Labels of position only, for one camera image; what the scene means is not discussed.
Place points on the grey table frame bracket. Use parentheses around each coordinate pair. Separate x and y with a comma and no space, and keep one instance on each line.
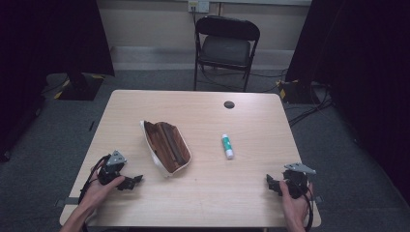
(318,199)
(66,202)

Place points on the person's right hand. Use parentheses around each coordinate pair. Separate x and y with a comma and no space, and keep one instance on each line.
(295,208)

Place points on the small black floor strip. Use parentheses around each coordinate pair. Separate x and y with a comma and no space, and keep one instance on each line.
(92,125)

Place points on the green and white glue stick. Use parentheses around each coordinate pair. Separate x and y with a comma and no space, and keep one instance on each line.
(227,146)

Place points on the white pencil case brown lining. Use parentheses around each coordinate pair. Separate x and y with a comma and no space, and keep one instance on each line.
(167,146)

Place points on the white wall socket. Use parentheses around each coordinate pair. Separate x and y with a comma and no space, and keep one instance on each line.
(198,5)

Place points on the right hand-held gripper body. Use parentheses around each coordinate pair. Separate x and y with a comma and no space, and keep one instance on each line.
(296,180)

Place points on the black folding chair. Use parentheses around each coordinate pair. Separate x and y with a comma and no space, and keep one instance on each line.
(225,48)

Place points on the black stand base yellow tape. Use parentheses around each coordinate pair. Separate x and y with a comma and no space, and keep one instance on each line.
(296,92)
(80,87)

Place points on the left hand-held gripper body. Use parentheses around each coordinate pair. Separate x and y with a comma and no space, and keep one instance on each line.
(111,167)

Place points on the dark curtain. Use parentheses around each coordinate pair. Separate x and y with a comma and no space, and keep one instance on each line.
(361,64)
(48,38)

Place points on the person's left hand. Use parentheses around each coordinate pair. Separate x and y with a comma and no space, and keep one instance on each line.
(98,193)

